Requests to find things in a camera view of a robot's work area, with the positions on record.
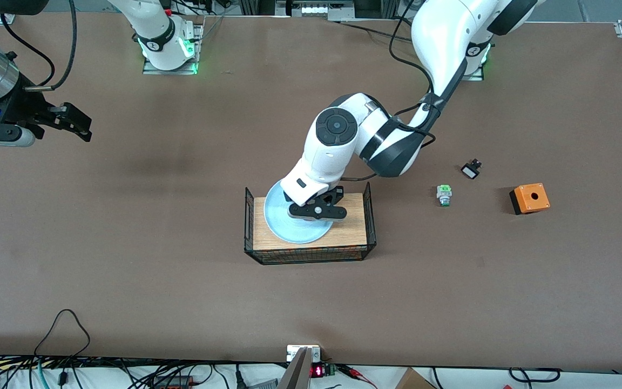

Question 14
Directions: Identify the light blue plate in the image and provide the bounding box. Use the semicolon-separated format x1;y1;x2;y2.
263;181;339;245

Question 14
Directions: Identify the wooden board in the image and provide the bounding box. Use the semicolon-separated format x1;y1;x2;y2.
253;193;368;251

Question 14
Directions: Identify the brown cardboard box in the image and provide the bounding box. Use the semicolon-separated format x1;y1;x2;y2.
395;367;437;389

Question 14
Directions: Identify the black wire mesh basket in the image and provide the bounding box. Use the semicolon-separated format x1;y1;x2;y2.
244;182;377;265

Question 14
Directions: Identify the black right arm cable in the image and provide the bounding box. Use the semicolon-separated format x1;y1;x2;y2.
0;0;78;91

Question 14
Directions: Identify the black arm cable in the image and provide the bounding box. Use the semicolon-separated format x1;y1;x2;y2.
343;0;437;182
0;0;78;91

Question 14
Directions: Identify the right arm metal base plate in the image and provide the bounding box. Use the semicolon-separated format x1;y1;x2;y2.
143;22;205;75

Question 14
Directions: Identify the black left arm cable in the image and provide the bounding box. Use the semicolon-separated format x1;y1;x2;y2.
343;0;437;182

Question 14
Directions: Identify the black cable across table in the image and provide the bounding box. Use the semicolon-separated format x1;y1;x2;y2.
338;21;415;42

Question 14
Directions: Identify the red wire pair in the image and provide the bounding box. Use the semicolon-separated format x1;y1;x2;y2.
338;365;377;389

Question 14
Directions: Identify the grey metal camera mount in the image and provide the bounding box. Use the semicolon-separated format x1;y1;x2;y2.
279;345;321;389

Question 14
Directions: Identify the black looped thin cable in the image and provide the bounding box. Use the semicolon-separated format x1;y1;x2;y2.
33;309;91;358

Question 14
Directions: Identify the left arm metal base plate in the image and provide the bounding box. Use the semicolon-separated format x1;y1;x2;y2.
461;54;485;82

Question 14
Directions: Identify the metal frame with white light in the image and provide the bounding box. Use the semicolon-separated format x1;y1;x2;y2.
276;0;355;22

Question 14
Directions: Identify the orange button enclosure box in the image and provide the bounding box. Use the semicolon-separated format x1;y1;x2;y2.
509;183;551;216

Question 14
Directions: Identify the black oval cable loop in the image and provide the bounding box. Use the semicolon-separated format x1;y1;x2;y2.
508;367;561;383

